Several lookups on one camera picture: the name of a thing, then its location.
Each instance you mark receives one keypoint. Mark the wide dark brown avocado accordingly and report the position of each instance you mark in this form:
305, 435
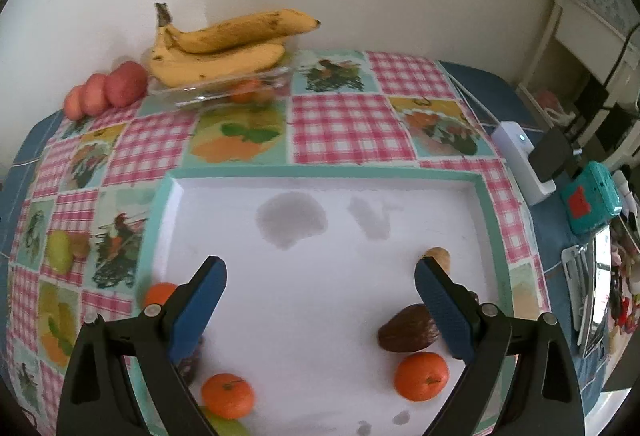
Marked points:
405, 331

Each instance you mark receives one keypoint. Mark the teal box with red label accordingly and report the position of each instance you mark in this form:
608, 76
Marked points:
595, 196

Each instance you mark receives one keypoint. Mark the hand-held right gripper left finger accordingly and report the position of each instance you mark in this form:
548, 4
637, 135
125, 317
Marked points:
197, 311

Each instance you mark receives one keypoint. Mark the colourful printed picture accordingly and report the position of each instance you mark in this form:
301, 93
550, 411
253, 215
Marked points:
625, 281

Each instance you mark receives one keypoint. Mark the medium red apple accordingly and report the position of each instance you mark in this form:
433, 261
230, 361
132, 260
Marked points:
95, 94

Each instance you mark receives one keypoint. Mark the black power adapter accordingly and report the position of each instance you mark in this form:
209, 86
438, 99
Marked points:
547, 151

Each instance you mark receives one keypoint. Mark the white tray with teal rim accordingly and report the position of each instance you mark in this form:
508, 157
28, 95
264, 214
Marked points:
325, 291

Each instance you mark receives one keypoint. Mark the white power strip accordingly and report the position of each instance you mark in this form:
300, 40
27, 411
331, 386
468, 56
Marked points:
510, 141

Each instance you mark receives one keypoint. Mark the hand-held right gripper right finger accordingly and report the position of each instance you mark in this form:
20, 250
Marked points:
445, 311

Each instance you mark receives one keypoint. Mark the white wooden furniture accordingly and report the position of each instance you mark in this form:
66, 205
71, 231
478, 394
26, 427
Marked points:
575, 26

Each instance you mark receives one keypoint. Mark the orange mandarin in clear container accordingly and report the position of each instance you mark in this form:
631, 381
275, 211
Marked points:
246, 92

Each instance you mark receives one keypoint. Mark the narrow dark brown avocado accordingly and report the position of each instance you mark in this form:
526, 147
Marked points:
192, 366

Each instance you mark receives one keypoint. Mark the small red apple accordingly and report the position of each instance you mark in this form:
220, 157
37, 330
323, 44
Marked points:
74, 102

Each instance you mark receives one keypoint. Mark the large red apple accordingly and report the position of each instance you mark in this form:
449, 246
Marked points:
126, 84

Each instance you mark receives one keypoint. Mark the clear plastic container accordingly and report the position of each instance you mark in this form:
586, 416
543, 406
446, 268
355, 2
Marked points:
210, 94

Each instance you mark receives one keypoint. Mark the mostly hidden yellow banana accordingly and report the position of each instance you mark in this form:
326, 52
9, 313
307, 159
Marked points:
282, 39

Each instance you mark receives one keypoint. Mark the silver metal stand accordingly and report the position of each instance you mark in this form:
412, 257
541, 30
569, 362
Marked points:
575, 281

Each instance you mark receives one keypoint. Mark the pink checked fruit print tablecloth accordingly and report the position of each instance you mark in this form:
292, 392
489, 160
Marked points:
350, 131

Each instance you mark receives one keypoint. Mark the orange mandarin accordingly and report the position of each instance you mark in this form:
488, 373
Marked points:
246, 92
421, 376
227, 396
159, 293

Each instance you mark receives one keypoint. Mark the bunch of yellow bananas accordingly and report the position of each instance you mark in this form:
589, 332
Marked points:
210, 66

